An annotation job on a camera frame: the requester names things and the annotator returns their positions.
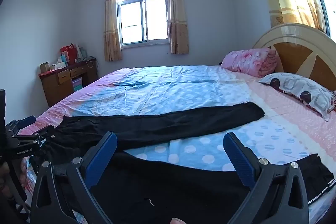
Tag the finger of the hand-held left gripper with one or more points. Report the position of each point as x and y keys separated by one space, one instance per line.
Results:
x=39 y=134
x=26 y=120

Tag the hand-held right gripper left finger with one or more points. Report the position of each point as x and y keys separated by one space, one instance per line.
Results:
x=102 y=155

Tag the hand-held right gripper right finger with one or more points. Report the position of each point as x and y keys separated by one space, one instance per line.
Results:
x=239 y=158

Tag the black pants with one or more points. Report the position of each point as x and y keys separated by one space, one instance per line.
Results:
x=162 y=121

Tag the person's left hand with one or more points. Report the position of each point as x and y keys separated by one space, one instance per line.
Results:
x=24 y=174

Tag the person's right hand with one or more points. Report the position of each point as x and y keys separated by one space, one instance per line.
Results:
x=179 y=221

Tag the wooden desk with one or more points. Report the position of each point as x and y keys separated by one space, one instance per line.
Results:
x=55 y=87

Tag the red flat box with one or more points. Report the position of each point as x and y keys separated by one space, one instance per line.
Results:
x=47 y=72

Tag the brown cardboard box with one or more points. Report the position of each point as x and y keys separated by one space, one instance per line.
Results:
x=44 y=67

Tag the stack of pastel boxes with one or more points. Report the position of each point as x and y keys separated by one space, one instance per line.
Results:
x=77 y=84

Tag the white box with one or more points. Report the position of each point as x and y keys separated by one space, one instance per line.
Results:
x=57 y=66

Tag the teal box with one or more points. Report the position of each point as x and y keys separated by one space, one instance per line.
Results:
x=64 y=59

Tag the red gift bag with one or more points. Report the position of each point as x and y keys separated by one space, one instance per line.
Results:
x=68 y=54

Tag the pale paper bag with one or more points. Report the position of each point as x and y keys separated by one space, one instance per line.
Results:
x=81 y=53

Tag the grey patterned pillow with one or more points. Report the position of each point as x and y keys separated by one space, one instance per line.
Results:
x=296 y=87

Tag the blue and pink printed bed sheet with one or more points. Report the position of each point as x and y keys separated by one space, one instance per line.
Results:
x=170 y=87

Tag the pink folded quilt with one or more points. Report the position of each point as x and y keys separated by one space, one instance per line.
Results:
x=249 y=61

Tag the cream and wood headboard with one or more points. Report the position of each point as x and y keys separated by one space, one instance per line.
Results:
x=294 y=56

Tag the short yellow curtain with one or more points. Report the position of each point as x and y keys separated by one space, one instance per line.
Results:
x=111 y=29
x=178 y=16

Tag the small sliding window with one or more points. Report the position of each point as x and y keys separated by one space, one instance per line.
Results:
x=134 y=22

